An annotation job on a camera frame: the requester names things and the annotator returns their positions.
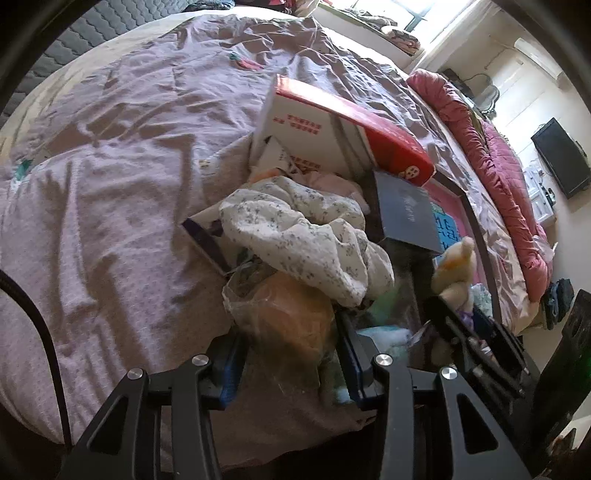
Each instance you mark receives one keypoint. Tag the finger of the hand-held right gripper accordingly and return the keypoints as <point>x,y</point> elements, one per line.
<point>466,346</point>
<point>508,341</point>

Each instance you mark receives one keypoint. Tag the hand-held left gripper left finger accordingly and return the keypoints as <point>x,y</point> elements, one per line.
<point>229,369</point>

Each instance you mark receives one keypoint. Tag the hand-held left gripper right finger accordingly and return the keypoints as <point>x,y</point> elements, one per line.
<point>353,364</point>

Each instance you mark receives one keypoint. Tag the green soft item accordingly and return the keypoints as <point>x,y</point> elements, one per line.
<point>385,307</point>

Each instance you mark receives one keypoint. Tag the orange soft item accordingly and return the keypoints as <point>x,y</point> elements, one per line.
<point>281,318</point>

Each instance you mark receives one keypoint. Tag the cream plush toy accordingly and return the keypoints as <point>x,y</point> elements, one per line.
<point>455,272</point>

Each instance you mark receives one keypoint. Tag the pink box with black frame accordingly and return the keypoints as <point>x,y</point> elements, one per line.
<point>457,217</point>

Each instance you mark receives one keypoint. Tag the white floral cloth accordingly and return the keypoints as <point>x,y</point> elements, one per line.
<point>300,230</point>

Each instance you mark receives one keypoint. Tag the pink plush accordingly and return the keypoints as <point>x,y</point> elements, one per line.
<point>332,182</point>

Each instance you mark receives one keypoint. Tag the pale blue soft item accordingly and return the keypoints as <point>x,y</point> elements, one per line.
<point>388,339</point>

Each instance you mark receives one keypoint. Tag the dark clothes pile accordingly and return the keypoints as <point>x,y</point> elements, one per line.
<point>556,300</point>

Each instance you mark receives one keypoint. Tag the dark blue box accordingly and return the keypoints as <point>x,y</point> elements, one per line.
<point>406,217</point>

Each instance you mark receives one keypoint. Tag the white plastic drawers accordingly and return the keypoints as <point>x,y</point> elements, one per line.
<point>538,194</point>

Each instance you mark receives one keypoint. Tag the pink quilt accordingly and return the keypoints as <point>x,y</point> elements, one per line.
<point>498,175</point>

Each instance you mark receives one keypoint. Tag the black television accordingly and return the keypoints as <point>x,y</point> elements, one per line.
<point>561,157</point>

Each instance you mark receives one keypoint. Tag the white printed paper packet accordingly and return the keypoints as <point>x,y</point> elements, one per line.
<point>272,157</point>

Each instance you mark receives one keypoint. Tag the lavender bedsheet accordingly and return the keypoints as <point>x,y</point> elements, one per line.
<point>115,184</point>

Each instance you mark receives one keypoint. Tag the red and white box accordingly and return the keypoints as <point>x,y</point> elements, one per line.
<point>314,134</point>

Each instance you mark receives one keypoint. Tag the standing fan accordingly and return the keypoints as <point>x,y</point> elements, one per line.
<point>487,94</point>

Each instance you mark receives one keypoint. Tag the white air conditioner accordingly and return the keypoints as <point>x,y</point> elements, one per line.
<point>535,53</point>

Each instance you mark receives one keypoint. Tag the clothes on windowsill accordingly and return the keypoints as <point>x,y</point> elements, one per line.
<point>401,39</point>

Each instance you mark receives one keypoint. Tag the grey quilted headboard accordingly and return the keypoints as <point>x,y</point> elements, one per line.
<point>92,37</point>

